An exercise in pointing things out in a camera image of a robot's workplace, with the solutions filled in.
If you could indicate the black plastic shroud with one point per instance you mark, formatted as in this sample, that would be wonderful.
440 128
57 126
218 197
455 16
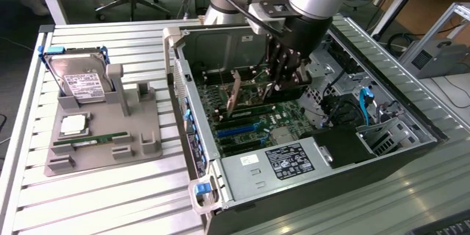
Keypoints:
338 147

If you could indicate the hard disk drive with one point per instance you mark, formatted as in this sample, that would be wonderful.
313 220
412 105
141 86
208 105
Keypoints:
55 50

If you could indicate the grey parts rack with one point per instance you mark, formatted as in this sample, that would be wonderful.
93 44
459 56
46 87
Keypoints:
106 119

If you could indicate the grey computer tower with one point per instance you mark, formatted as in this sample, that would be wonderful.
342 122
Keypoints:
441 59

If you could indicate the black open PC case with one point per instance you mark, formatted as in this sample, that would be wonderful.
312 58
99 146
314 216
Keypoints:
330 191

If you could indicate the silver CPU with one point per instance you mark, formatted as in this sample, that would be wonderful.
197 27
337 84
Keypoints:
74 124

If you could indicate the silver hard disk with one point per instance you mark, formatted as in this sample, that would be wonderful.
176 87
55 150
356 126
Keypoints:
81 81

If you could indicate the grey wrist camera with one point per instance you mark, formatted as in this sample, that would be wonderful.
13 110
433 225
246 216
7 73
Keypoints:
273 9

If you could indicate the metal disk bay cage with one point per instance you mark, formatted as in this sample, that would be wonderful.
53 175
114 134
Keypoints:
324 70

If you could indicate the green graphics card metal bracket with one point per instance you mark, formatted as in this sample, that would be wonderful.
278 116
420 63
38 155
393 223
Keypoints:
253 92

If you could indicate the grey power supply unit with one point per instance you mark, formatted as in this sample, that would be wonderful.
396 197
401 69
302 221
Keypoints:
242 180

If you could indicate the aluminium profile frame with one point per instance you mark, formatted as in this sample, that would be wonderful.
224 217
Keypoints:
433 30

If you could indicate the black office chair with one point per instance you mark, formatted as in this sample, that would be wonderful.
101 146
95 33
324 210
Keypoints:
133 4

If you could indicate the long black expansion slot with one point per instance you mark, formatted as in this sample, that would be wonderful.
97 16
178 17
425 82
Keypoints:
242 144
244 149
236 125

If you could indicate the RAM slot with white latches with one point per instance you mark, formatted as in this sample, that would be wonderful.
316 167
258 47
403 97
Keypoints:
212 78
212 72

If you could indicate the black keyboard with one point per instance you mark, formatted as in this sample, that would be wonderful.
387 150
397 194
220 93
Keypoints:
452 228

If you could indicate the white shoe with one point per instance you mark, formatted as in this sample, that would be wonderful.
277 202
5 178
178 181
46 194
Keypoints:
35 6

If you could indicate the metal socket locking lever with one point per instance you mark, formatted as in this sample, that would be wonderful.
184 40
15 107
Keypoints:
221 76

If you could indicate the silver chipset heat sink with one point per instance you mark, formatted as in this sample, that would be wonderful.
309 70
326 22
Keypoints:
285 135

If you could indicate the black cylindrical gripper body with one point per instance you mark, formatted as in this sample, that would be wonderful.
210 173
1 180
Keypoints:
309 34

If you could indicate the blue expansion slot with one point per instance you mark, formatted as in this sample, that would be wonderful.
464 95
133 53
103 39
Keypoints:
237 131

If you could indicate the green motherboard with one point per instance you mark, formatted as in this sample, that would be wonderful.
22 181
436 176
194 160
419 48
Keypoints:
280 111

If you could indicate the blue case latch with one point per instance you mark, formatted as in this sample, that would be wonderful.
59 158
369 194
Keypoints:
202 189

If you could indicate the green RAM stick white label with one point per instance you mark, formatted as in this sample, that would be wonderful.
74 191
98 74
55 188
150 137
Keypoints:
250 111

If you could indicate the perforated metal bay bracket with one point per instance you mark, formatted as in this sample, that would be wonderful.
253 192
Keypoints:
383 129

